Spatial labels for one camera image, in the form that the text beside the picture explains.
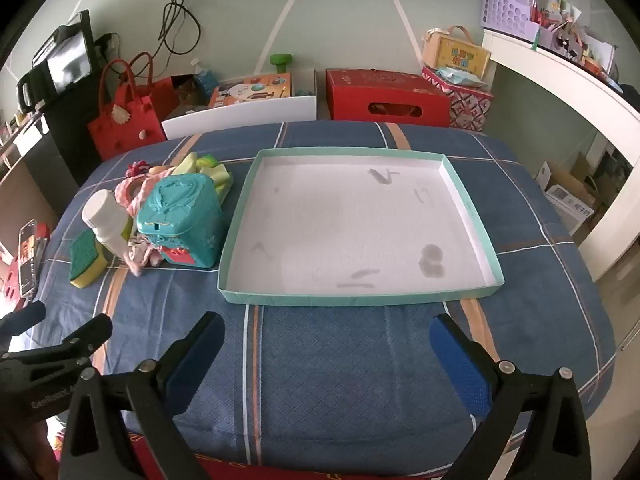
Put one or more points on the red cardboard box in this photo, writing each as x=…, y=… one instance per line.
x=385, y=95

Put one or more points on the pink white zigzag cloth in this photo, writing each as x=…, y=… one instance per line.
x=131, y=195

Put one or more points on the crumpled pink floral cloth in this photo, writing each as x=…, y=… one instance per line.
x=142, y=257

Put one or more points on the plaid blue blanket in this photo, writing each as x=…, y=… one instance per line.
x=340, y=360

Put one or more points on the green dumbbell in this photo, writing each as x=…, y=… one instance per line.
x=280, y=62

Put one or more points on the white plastic bottle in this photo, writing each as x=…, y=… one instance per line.
x=107, y=220

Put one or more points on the blue face mask pack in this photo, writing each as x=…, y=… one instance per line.
x=457, y=77

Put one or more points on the black screen device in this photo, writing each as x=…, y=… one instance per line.
x=62, y=62

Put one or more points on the black cabinet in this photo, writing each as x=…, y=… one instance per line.
x=65, y=145

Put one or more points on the white board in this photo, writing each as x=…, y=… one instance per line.
x=240, y=115

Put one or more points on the red white patterned box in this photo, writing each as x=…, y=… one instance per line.
x=472, y=105

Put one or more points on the orange printed box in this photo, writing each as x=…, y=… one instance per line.
x=250, y=89

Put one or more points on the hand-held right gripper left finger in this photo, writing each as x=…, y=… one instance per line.
x=200, y=360

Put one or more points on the red felt bag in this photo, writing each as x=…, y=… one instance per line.
x=125, y=120

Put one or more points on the small red toy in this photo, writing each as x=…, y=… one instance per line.
x=136, y=167

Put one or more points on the purple file holder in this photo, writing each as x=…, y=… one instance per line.
x=505, y=5

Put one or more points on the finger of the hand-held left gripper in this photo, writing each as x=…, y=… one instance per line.
x=75, y=345
x=27, y=315

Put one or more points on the white shelf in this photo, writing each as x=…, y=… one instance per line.
x=565, y=75

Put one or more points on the white carton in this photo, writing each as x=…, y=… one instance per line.
x=562, y=200

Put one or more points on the brown cardboard box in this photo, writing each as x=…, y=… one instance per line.
x=587, y=170

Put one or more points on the teal-rimmed white tray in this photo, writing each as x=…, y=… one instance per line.
x=350, y=230

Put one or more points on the phone on stand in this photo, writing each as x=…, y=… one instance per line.
x=27, y=260

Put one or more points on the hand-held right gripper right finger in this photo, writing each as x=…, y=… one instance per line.
x=460, y=365

